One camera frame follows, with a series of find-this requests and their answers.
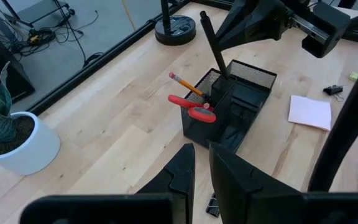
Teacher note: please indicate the green eraser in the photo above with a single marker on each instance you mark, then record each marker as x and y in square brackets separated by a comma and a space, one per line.
[354, 76]

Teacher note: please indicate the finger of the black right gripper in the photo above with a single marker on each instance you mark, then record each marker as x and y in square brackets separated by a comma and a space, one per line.
[256, 26]
[250, 4]

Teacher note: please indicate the black rolling equipment stand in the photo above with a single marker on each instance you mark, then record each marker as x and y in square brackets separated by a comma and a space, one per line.
[36, 12]

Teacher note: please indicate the black cabinet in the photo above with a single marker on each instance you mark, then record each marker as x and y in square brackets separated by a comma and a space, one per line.
[2, 62]

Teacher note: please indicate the black click pen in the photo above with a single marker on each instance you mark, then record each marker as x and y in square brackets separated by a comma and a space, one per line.
[213, 43]

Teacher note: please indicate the black gooseneck desk lamp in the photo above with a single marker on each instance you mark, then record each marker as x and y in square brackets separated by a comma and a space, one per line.
[175, 29]

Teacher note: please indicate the pink sticky note pad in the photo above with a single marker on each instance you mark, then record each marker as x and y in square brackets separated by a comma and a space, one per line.
[309, 112]

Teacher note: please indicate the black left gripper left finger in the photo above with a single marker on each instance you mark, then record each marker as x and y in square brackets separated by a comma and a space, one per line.
[179, 186]

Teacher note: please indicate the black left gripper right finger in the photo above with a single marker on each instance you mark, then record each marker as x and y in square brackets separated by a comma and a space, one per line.
[247, 193]

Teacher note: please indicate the white plant pot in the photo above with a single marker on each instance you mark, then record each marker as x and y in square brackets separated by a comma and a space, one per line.
[39, 149]

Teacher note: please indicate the black mesh desk organizer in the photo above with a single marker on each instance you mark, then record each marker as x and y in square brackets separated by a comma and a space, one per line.
[247, 96]

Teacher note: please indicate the black binder clip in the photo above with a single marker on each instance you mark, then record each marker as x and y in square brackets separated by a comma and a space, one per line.
[332, 90]
[213, 205]

